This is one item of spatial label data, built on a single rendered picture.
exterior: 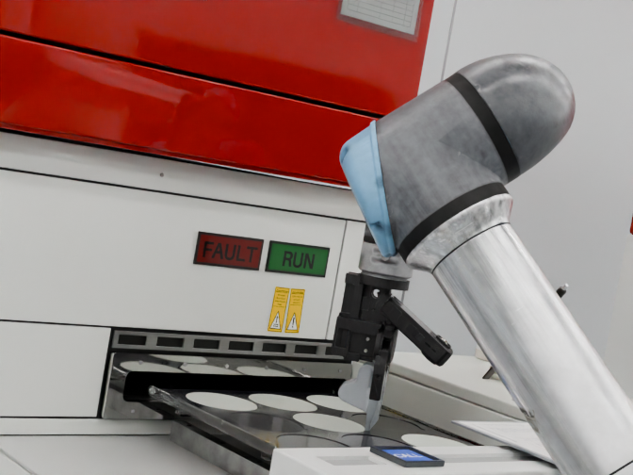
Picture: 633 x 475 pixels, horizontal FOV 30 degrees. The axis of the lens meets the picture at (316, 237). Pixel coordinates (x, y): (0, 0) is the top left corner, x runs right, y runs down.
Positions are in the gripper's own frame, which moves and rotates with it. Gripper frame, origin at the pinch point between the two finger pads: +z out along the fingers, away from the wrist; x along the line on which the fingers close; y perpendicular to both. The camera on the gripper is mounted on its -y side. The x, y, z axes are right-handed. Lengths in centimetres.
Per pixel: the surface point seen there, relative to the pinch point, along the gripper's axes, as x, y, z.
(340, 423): -0.8, 4.6, 1.3
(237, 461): 8.4, 16.3, 7.1
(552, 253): -293, -35, -18
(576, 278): -305, -46, -10
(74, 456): 15.0, 36.4, 9.2
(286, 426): 7.6, 10.7, 1.3
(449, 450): 31.0, -10.9, -4.7
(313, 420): 1.0, 8.2, 1.3
